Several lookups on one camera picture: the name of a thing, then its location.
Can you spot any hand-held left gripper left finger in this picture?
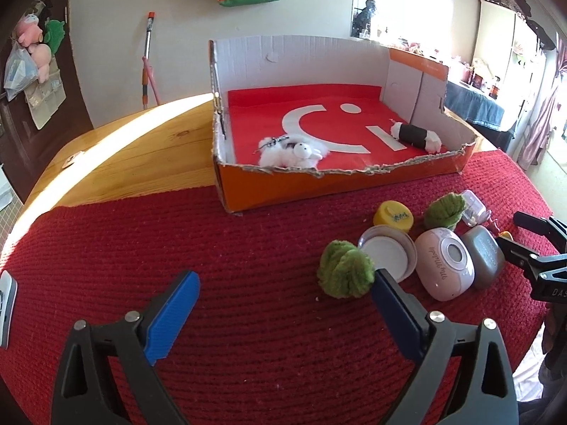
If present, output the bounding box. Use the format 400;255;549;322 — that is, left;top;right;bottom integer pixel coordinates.
51;270;201;425

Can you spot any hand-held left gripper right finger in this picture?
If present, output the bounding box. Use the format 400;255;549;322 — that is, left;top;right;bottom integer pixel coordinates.
370;268;520;425

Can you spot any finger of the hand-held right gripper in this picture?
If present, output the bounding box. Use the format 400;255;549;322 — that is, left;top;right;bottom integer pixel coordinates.
496;234;567;282
513;211;567;253

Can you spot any grey eye shadow case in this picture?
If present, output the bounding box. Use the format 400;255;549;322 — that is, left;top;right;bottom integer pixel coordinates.
463;225;506;290

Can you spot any pink rounded case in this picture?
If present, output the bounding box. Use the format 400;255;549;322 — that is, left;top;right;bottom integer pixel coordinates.
414;227;476;302

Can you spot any small clear plastic box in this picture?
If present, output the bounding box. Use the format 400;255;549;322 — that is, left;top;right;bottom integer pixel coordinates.
461;189;488;226

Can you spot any clear round container white lid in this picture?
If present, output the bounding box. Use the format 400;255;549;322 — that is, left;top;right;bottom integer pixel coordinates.
358;225;418;283

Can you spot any green pompom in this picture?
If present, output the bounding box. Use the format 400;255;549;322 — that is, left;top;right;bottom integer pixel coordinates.
316;240;376;298
423;192;466;231

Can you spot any orange white cardboard box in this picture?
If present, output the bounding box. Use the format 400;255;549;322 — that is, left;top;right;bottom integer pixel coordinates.
208;34;478;213

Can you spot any pink curtain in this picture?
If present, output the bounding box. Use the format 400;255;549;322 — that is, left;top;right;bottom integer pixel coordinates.
518;38;567;169

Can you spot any red knitted mat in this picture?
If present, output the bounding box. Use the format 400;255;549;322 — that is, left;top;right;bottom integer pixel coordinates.
0;151;560;425

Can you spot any yellow bottle cap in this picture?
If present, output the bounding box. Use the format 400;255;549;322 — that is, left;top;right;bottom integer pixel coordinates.
373;201;416;234

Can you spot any blue cloth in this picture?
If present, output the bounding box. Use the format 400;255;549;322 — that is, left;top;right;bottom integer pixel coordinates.
443;79;506;131

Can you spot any black roll with white ends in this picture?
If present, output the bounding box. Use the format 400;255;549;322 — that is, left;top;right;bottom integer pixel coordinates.
390;119;444;155

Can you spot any white blue device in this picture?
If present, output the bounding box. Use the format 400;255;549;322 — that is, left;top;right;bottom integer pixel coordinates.
0;270;18;350

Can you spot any white cupboard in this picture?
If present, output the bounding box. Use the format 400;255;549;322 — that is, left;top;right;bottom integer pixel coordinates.
474;0;554;98

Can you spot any white plush sheep toy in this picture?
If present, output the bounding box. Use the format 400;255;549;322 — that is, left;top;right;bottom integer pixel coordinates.
253;135;331;170

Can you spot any pink stick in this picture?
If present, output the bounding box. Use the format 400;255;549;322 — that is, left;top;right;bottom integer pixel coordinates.
142;57;163;106

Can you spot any beige hanging paper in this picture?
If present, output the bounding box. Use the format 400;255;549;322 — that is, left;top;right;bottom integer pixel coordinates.
24;68;67;130

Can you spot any dark brown door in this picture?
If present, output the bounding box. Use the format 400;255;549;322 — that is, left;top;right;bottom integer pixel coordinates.
0;0;94;173

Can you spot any clear plastic bag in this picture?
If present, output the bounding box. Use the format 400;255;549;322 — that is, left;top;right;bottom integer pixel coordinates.
4;46;38;102

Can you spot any green plush toy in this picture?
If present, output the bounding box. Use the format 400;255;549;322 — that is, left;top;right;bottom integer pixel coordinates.
43;18;67;56

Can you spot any pink plush toy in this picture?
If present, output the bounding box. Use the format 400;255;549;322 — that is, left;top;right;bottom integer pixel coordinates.
15;13;52;84

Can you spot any mop handle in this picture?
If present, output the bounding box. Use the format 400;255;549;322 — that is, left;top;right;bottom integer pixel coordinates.
141;11;157;108

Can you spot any wall mirror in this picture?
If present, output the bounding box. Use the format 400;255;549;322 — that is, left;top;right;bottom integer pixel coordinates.
351;0;391;40

